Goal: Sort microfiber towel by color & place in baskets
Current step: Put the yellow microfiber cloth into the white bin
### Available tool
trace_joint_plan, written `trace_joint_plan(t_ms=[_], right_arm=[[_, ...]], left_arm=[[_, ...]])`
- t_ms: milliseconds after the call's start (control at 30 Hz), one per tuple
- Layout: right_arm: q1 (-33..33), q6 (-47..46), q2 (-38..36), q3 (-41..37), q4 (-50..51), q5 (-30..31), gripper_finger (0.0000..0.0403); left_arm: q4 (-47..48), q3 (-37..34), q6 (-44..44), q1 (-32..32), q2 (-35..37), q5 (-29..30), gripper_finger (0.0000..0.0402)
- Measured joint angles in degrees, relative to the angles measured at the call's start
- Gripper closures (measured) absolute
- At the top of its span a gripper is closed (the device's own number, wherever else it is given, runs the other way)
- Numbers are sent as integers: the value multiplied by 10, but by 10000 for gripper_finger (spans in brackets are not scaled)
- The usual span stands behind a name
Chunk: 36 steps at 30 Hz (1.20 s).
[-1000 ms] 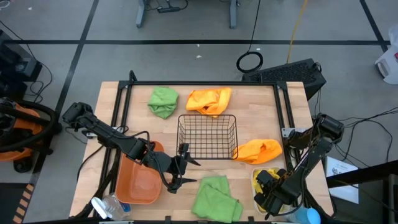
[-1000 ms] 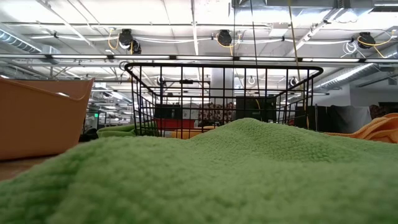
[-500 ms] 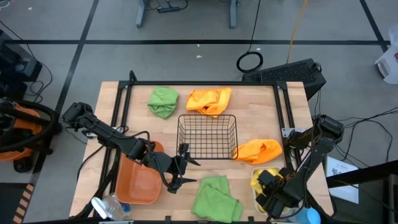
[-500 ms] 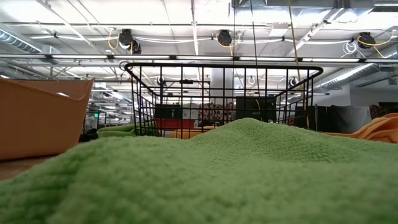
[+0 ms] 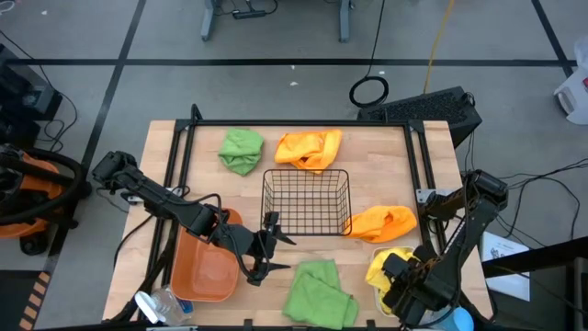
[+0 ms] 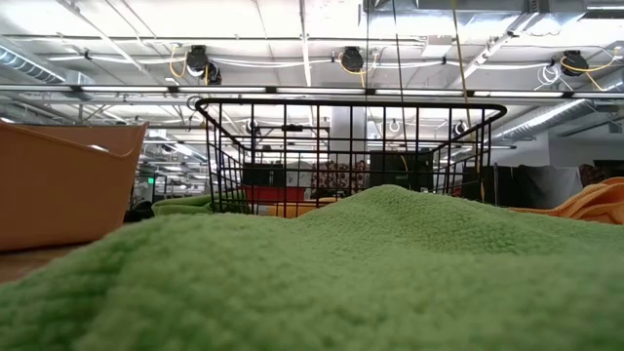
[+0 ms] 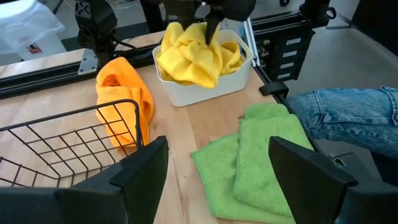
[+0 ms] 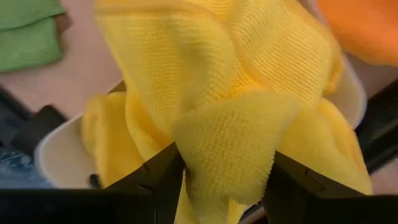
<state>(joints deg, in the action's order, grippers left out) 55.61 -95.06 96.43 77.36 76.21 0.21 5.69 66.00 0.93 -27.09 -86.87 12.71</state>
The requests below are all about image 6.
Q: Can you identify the green microfiber towel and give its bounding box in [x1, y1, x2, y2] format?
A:
[0, 183, 624, 351]
[151, 193, 218, 216]

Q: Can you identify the orange microfiber towel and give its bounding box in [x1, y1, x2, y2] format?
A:
[509, 175, 624, 226]
[266, 196, 338, 219]

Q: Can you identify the red storage bin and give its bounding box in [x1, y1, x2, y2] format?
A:
[243, 184, 307, 205]

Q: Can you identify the small black box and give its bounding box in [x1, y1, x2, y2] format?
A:
[242, 163, 287, 186]

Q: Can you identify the grey cloth cover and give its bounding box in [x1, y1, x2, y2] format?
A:
[516, 164, 584, 210]

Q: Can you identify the orange plastic basket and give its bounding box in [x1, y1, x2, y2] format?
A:
[0, 120, 149, 253]

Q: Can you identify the patterned cloth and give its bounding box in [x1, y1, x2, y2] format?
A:
[578, 163, 624, 187]

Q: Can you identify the black wire basket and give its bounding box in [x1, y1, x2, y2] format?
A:
[194, 97, 508, 219]

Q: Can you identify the black ceiling cable reel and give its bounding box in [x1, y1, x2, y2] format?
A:
[339, 46, 366, 74]
[184, 44, 223, 85]
[560, 50, 590, 78]

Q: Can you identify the yellow hanging cable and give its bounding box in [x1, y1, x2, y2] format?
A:
[450, 0, 487, 204]

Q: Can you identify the silver round air duct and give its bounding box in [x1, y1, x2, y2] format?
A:
[0, 34, 97, 88]
[489, 72, 624, 143]

